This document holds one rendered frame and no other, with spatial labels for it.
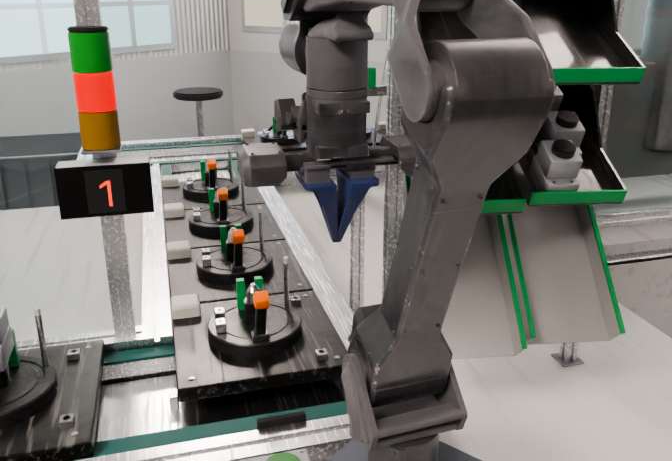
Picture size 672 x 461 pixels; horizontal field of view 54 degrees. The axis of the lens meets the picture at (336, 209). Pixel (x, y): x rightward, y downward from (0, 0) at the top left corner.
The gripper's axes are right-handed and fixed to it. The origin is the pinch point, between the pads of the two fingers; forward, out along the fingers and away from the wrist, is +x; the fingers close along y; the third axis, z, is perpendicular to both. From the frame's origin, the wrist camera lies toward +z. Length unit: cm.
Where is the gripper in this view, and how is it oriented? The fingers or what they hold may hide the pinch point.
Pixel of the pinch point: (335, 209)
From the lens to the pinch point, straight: 65.6
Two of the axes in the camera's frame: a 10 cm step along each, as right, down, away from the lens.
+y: -9.7, 0.8, -2.5
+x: -0.1, 9.4, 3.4
